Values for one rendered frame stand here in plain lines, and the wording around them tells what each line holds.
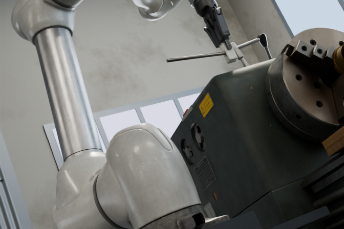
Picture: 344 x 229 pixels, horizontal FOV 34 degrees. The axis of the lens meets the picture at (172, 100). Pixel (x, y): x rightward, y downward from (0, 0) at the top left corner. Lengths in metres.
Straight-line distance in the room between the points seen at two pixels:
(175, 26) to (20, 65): 1.36
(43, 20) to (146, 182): 0.59
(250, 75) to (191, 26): 3.17
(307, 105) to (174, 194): 0.55
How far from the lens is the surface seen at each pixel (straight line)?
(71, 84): 1.45
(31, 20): 1.57
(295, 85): 1.57
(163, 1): 1.99
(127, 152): 1.18
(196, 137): 1.94
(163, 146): 1.19
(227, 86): 1.68
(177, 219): 1.15
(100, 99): 4.23
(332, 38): 1.71
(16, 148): 3.96
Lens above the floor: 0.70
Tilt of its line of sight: 18 degrees up
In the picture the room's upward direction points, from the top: 24 degrees counter-clockwise
